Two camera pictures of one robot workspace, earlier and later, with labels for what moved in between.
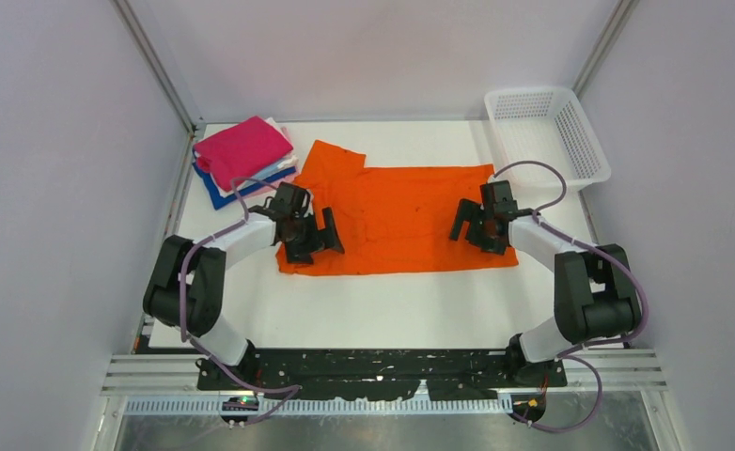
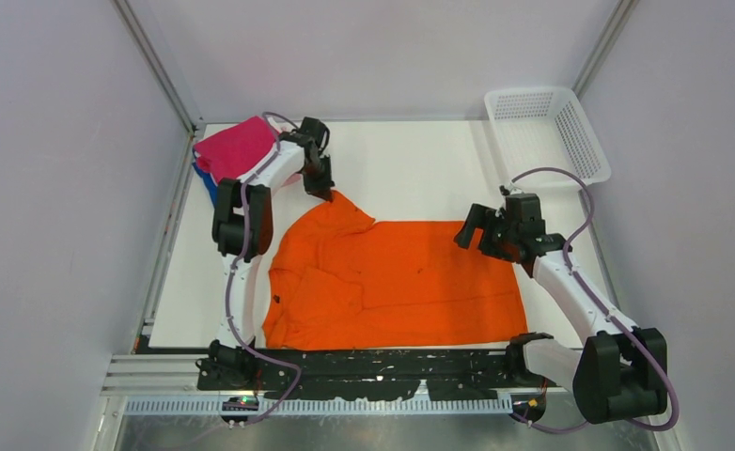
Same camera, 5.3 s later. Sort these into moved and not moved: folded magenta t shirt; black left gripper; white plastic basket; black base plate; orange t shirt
Moved: orange t shirt; black left gripper
Not moved: black base plate; white plastic basket; folded magenta t shirt
